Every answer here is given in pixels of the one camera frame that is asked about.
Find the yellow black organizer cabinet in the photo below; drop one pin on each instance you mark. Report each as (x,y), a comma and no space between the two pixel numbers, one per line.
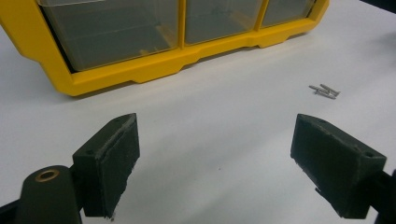
(155,67)

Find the small silver screw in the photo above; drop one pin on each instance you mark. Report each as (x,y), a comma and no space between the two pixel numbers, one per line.
(315,88)
(330,89)
(325,95)

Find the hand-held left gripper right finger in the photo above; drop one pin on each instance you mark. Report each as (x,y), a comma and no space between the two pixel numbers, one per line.
(336,168)

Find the set of clear drawers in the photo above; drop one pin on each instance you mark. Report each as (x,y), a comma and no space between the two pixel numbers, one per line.
(118,37)

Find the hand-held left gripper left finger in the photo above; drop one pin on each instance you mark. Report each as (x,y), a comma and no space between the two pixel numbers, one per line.
(106,168)

